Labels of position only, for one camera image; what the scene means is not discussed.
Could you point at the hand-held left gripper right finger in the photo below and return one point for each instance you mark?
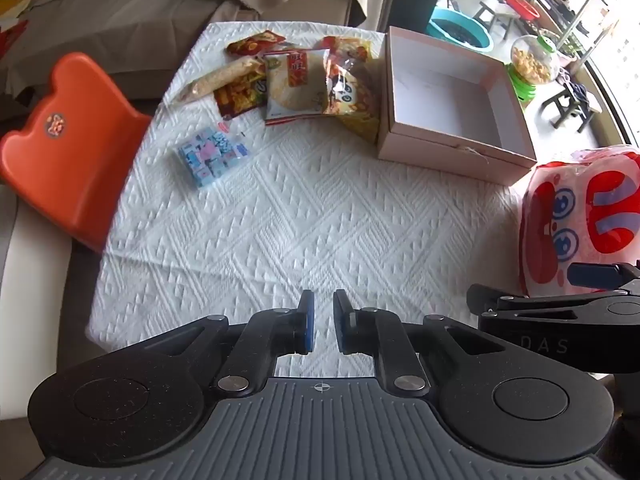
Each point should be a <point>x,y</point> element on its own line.
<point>341,322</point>

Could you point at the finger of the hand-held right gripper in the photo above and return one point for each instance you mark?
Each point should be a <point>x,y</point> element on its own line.
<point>595,275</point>
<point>485,296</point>

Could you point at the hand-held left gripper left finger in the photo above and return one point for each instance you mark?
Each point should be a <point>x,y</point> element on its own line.
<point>307,322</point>

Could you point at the blue candy bag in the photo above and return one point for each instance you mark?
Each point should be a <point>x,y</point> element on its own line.
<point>212,155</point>

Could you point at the pink cardboard box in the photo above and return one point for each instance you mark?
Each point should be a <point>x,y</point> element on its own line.
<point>450,105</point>

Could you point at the yellow panda snack bag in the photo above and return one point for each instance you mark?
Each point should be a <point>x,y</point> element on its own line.
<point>352,97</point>

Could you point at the white rice cracker packet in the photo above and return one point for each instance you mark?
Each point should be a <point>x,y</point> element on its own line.
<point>295,85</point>

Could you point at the small red snack packet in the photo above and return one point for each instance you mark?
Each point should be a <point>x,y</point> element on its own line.
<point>255,42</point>

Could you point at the red and white tissue pack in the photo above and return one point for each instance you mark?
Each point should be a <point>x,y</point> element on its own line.
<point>580,210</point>

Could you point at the white embossed tablecloth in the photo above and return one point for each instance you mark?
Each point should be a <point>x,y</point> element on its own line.
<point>310,220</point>

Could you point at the dark wooden stool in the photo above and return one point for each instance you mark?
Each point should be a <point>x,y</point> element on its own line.
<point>570,105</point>
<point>492,15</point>

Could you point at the clear snack jar green lid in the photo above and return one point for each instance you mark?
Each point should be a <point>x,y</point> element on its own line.
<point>535,62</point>

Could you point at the dark red snack packet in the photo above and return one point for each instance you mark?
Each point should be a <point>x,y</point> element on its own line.
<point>237,95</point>

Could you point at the long beige snack packet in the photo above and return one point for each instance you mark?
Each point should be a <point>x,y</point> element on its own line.
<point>220,77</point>

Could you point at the teal plastic basin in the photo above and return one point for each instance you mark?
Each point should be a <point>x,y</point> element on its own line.
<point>460,30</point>

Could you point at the orange snack packet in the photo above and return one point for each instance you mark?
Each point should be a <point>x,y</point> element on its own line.
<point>345,45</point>

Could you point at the grey cushioned seat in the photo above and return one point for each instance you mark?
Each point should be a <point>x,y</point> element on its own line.
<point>30,310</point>

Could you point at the red plastic basin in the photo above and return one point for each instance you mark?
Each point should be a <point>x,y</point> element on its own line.
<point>522,5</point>

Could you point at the orange plastic chair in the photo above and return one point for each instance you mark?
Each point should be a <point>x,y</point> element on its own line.
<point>75,150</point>

